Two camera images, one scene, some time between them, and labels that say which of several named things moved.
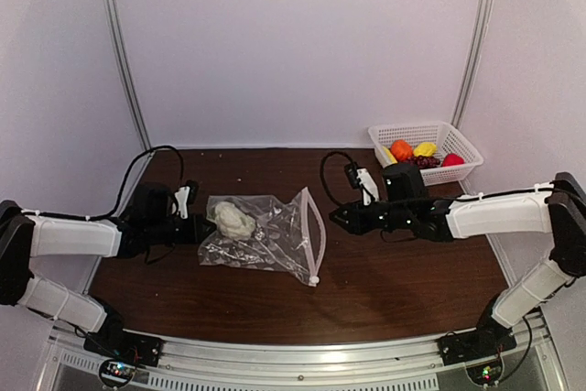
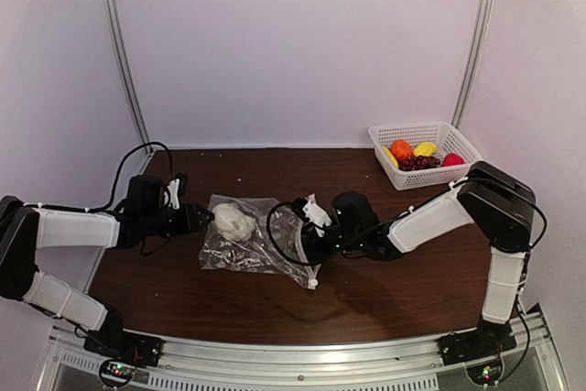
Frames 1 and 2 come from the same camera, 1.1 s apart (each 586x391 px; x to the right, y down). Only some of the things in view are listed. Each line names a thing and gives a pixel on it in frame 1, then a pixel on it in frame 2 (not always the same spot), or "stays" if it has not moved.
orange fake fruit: (402, 149) stays
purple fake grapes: (424, 161) stays
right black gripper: (357, 222) -> (312, 246)
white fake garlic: (233, 223) stays
